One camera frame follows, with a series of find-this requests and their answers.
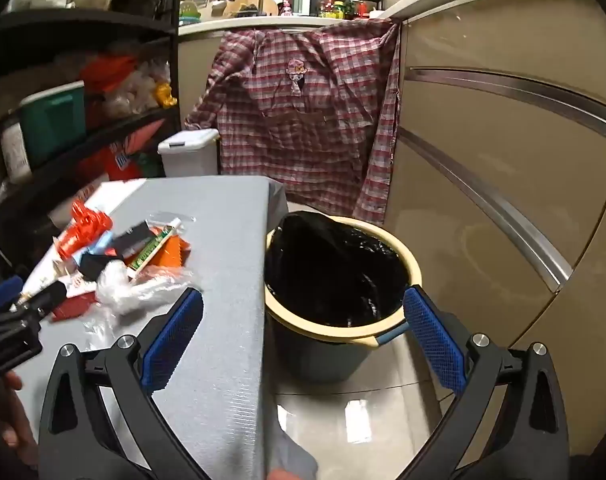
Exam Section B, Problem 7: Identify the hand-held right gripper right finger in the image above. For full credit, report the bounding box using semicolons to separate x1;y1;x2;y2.
400;285;570;480

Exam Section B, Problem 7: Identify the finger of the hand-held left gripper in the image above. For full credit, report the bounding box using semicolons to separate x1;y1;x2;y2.
19;281;68;320
0;275;24;311

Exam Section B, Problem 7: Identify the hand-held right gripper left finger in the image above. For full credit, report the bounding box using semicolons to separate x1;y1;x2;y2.
38;286;206;480

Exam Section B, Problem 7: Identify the white milk carton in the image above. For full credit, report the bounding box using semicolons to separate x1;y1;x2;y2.
20;234;101;301

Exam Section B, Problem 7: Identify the red foil wrapper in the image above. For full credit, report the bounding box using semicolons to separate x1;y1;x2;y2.
50;290;101;321

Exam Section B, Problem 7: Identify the small black box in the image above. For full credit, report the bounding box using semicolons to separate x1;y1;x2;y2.
78;252;126;281

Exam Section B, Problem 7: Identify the clear plastic bag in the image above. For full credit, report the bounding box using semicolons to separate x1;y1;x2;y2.
95;260;204;317

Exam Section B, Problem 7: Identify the light blue packet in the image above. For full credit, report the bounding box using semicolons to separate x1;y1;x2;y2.
73;237;116;263

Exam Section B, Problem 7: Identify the red plastic toy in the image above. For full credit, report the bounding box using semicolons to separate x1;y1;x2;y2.
58;200;114;261

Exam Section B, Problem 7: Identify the orange packet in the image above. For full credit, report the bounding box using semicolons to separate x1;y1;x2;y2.
153;227;191;268

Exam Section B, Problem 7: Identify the green white tube packet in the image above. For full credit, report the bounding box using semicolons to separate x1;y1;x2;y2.
128;232;176;281

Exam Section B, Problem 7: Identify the dark brown wrapper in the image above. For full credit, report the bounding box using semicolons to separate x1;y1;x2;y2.
112;221;151;258

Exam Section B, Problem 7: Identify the grey bucket with yellow rim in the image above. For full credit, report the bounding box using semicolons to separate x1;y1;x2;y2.
264;214;424;383

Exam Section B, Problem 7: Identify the black bin liner bag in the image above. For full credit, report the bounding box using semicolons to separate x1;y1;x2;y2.
265;212;409;328

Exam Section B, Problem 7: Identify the person's left hand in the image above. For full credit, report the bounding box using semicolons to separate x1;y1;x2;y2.
0;370;40;468

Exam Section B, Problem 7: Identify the red printed package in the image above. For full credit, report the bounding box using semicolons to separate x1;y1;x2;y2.
78;120;166;181

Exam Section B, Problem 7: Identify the green storage box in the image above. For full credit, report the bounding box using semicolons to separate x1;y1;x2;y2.
19;81;87;168

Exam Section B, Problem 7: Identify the white lidded bin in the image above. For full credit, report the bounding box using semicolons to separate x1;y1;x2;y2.
157;128;220;178

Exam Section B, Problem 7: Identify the clear bag of pale food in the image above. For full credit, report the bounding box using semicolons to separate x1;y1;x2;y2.
103;60;171;118

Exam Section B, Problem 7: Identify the orange plastic bag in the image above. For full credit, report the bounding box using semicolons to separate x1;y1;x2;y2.
80;55;138;93

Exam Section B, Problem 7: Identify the red plaid shirt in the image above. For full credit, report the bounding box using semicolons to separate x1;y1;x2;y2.
184;19;401;227

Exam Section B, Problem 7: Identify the black shelf rack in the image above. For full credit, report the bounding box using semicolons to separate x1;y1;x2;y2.
0;0;186;281

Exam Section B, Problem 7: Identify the green bowl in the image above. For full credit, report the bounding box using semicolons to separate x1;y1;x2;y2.
179;0;204;25

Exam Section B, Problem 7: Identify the beige kitchen cabinet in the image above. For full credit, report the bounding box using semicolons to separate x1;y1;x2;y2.
178;0;606;461

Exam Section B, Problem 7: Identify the wooden cutting board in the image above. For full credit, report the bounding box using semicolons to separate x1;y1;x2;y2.
222;0;279;17

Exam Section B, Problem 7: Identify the steel cabinet handle strip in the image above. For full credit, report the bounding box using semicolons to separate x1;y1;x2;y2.
398;127;574;288
405;67;606;146

